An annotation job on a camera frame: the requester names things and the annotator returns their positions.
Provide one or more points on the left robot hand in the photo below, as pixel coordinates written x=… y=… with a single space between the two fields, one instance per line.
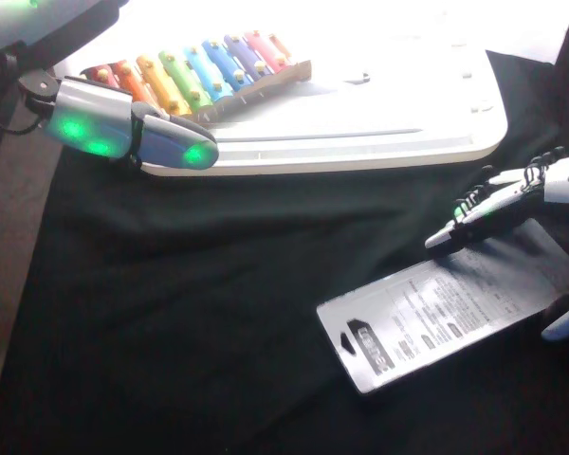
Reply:
x=90 y=114

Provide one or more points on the rainbow wooden xylophone toy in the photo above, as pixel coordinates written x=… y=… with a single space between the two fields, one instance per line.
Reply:
x=194 y=76

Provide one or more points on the grey Deli packaged box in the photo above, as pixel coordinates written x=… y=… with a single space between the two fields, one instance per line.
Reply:
x=431 y=322

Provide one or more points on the white plastic bin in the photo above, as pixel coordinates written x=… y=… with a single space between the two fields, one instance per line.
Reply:
x=360 y=137

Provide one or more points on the black table cloth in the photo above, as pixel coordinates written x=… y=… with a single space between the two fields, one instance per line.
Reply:
x=194 y=284

